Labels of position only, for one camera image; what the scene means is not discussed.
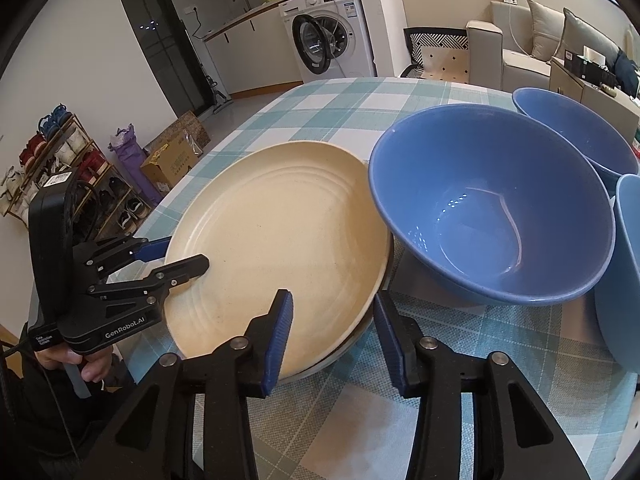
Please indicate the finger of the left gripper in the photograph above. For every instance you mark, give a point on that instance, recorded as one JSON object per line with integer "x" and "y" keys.
{"x": 156, "y": 286}
{"x": 116, "y": 252}

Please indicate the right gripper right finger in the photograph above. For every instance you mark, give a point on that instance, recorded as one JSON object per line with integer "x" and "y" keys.
{"x": 515, "y": 434}

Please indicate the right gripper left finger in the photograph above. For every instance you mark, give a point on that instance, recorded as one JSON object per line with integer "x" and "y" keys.
{"x": 188, "y": 419}

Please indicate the light blue bowl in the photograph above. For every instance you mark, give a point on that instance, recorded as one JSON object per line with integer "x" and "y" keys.
{"x": 616, "y": 296}

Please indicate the cream plate back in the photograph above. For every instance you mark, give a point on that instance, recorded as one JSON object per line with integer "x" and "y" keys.
{"x": 297, "y": 216}

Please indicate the cream plate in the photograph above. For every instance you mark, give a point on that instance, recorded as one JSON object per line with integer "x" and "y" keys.
{"x": 297, "y": 216}
{"x": 353, "y": 337}

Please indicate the large blue bowl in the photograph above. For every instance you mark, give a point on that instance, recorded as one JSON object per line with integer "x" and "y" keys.
{"x": 499, "y": 207}

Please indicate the blue bowl back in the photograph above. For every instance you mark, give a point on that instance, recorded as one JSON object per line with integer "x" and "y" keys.
{"x": 600, "y": 143}

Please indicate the kitchen counter cabinets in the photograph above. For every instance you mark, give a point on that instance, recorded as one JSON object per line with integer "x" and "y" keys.
{"x": 253, "y": 55}

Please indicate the black kitchen faucet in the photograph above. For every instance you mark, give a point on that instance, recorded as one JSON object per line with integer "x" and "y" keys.
{"x": 245, "y": 5}

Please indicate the person's left hand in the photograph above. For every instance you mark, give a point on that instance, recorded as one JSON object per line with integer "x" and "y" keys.
{"x": 95, "y": 367}

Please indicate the cardboard box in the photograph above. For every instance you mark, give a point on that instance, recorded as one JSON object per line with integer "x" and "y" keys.
{"x": 169, "y": 163}

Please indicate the purple bag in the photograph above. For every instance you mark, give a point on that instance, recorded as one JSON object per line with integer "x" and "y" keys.
{"x": 124, "y": 145}

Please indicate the wooden shoe rack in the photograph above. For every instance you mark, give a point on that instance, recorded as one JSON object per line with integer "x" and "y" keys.
{"x": 103, "y": 200}

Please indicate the brown patterned box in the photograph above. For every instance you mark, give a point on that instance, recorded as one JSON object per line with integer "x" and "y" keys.
{"x": 186, "y": 123}

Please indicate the green checkered tablecloth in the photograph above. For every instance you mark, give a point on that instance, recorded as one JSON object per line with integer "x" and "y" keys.
{"x": 348, "y": 421}

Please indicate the white washing machine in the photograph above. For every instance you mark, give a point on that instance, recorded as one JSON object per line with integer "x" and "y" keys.
{"x": 330, "y": 38}

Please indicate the beige bedside cabinet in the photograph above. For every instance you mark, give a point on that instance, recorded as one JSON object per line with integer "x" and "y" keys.
{"x": 618, "y": 109}

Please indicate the black patterned folded mat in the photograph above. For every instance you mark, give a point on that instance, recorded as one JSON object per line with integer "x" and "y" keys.
{"x": 437, "y": 53}

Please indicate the black organizer box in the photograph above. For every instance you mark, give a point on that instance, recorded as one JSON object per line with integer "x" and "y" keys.
{"x": 589, "y": 71}

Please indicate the dark blue clothing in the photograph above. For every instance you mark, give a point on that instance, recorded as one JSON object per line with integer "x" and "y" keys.
{"x": 627, "y": 74}

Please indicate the beige sofa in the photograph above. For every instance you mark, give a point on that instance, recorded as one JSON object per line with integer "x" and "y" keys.
{"x": 501, "y": 50}

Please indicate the bed with beige headboard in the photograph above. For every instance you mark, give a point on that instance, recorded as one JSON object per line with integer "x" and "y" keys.
{"x": 631, "y": 44}

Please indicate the grey cushion right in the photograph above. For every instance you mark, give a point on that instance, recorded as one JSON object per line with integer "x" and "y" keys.
{"x": 578, "y": 34}

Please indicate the grey cushion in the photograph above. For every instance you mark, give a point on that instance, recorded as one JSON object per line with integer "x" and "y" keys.
{"x": 578, "y": 34}
{"x": 547, "y": 27}

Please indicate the grey cushion left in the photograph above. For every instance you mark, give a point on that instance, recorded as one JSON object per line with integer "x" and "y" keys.
{"x": 547, "y": 27}

